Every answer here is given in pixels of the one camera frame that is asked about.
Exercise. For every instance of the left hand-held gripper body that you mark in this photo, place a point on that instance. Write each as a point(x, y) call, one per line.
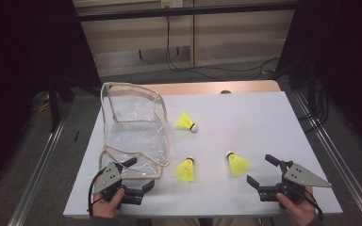
point(106, 179)

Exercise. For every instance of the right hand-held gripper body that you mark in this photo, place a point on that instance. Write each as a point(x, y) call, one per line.
point(304, 177)

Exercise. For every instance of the yellow shuttlecock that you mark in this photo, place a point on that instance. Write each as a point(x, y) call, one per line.
point(185, 121)
point(185, 171)
point(238, 164)

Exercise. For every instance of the clear plastic bag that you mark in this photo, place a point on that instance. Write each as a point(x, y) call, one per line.
point(135, 138)

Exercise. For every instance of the person's left hand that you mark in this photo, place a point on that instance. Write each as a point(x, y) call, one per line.
point(106, 205)

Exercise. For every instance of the person's right hand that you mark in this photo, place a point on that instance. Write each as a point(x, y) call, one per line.
point(298, 210)

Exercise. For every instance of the white board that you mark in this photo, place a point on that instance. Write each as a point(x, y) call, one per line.
point(264, 100)

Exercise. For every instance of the black metal stand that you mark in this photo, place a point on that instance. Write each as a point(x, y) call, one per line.
point(54, 103)

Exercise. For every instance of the dark curtain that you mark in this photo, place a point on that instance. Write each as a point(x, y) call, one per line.
point(342, 62)
point(19, 78)

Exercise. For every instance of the black horizontal bar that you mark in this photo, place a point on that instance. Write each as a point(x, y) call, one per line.
point(182, 12)

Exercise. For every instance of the white power outlet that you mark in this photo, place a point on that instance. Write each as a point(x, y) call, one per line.
point(172, 3)

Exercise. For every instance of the metal floor rail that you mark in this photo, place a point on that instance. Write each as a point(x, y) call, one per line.
point(339, 157)
point(34, 175)

